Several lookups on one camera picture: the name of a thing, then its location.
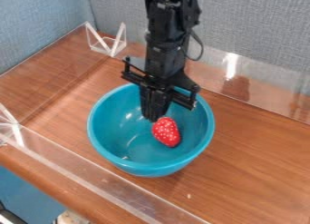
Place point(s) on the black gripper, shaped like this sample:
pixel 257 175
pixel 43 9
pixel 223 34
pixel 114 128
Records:
pixel 159 76

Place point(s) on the red toy strawberry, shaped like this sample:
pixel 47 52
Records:
pixel 164 131

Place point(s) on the blue plastic bowl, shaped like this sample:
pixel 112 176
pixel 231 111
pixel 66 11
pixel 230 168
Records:
pixel 120 135

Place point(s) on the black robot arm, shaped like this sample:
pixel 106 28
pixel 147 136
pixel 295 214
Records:
pixel 171 19

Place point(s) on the clear acrylic back barrier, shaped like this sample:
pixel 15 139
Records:
pixel 263 85

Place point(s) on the clear acrylic barrier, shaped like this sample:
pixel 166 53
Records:
pixel 263 85
pixel 43 158

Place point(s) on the clear acrylic front barrier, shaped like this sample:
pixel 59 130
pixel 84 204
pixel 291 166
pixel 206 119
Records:
pixel 43 158

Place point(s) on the clear acrylic corner bracket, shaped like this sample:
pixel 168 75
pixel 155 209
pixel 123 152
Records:
pixel 106 45

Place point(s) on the clear acrylic left bracket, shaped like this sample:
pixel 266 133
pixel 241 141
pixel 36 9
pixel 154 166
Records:
pixel 9 128

